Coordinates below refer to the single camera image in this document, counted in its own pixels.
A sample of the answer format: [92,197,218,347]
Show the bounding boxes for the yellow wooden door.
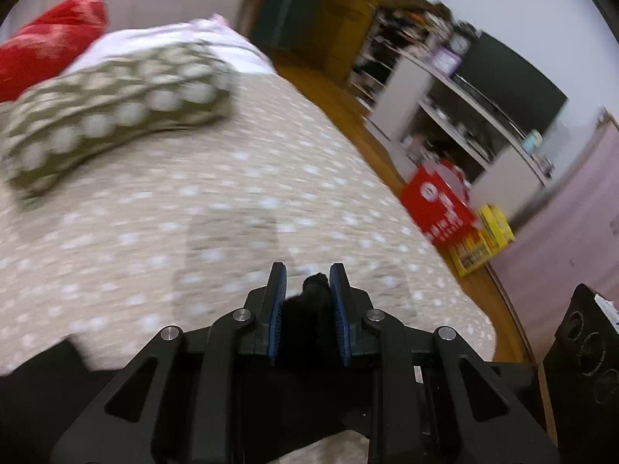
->
[305,0,383,85]

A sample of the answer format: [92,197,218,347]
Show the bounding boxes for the red rolled comforter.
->
[1,0,108,102]

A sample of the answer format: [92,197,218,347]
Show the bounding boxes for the green hedgehog pattern pillow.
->
[1,43,237,200]

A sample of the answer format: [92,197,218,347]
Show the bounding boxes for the beige dotted quilt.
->
[1,74,496,374]

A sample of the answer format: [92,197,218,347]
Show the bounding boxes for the black speaker box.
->
[542,284,618,463]

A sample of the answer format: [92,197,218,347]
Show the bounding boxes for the white shelf unit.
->
[347,7,550,223]

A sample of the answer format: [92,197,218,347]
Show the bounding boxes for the yellow cardboard box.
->
[449,204,515,276]

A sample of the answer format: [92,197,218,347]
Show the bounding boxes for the black pants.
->
[1,273,369,463]

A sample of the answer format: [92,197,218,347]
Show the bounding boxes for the black television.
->
[451,32,568,136]

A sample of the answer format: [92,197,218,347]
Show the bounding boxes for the red cardboard box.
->
[400,160,480,249]

